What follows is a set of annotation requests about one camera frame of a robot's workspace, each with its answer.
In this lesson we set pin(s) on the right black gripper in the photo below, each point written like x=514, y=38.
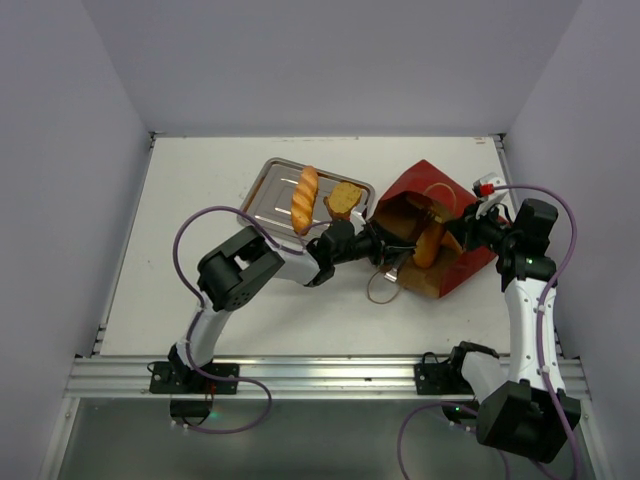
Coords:
x=467, y=229

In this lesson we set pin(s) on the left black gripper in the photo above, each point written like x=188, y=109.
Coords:
x=378, y=241

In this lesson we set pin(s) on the golden baguette roll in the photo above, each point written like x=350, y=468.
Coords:
x=428, y=244

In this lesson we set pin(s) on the metal tongs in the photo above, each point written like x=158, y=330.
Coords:
x=400, y=260

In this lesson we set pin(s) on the red paper bag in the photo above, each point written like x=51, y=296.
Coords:
x=415, y=208

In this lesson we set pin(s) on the brown seeded bread slice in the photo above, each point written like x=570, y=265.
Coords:
x=341, y=201

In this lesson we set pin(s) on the long glazed bread loaf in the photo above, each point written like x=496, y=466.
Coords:
x=303, y=199

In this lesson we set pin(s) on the fake sandwich wedge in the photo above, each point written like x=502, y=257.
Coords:
x=432, y=208

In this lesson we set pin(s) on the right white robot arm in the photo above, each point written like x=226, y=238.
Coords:
x=525, y=409

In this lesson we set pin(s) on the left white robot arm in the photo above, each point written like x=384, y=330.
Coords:
x=233, y=274

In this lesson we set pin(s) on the stainless steel tray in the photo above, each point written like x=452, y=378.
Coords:
x=269, y=199

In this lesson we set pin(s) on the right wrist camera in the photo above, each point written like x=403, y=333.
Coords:
x=489, y=192

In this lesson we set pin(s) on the aluminium mounting rail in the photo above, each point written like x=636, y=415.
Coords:
x=287, y=377

